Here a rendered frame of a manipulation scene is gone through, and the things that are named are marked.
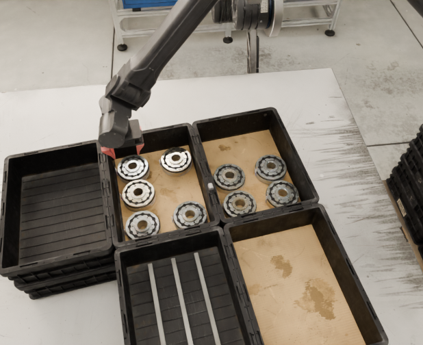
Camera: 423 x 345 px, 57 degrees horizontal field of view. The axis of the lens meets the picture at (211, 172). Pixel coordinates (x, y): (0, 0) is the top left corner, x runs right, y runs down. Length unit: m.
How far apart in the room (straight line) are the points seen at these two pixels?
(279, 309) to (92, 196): 0.67
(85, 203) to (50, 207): 0.11
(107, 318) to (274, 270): 0.51
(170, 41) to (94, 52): 2.47
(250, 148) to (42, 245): 0.74
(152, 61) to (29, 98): 1.14
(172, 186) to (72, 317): 0.49
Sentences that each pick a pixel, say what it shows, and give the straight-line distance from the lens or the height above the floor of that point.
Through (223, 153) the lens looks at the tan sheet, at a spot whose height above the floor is 0.83.
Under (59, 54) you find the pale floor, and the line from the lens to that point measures 3.31.
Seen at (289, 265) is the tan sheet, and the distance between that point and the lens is 1.16.
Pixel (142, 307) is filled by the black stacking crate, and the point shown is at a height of 0.83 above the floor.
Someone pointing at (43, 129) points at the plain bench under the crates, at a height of 0.70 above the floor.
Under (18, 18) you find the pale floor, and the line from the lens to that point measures 3.85.
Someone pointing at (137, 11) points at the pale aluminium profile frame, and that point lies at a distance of 3.04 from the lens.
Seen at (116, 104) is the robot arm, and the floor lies 1.28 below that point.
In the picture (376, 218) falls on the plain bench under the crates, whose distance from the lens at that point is 1.47.
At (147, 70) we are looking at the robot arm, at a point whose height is 1.36.
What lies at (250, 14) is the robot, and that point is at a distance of 1.39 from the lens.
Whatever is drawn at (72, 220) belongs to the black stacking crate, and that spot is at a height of 0.83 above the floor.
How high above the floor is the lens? 1.89
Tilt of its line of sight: 55 degrees down
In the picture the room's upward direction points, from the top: straight up
